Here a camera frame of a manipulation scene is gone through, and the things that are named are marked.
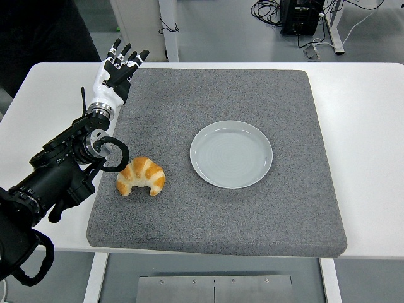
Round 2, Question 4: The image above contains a golden croissant bread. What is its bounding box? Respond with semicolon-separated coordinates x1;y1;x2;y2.
116;156;166;197

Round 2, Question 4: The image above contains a thin black knotted cable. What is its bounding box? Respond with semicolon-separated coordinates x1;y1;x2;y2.
157;15;180;35

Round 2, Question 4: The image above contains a white table leg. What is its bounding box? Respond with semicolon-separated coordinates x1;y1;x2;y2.
82;252;109;303
319;258;343;303

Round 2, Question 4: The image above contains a black cable bundle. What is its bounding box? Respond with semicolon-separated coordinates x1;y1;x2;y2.
251;0;283;28

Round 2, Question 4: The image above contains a white cabinet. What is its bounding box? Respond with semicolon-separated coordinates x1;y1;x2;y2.
110;0;167;62

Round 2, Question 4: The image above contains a long white cable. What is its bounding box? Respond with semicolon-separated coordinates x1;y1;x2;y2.
311;0;385;51

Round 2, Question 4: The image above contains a black computer case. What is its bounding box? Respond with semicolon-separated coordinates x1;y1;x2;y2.
279;0;326;36

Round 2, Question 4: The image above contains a grey felt mat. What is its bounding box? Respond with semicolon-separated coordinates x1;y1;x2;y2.
86;68;348;259

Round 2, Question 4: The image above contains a grey metal plate with screws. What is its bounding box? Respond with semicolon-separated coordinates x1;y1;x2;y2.
136;275;294;303

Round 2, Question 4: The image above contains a white column post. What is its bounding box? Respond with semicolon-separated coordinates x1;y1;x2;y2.
157;0;180;63

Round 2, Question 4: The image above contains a light grey round plate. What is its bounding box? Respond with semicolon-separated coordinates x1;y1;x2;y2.
189;120;273;190

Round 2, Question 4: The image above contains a person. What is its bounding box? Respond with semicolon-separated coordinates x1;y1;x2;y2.
0;0;102;99

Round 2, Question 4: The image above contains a white desk leg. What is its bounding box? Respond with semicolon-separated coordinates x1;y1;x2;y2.
324;0;345;56

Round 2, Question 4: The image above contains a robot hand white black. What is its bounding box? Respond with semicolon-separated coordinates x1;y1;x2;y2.
89;38;150;110

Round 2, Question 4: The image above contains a clear floor socket cover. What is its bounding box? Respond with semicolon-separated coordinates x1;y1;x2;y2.
303;44;322;61

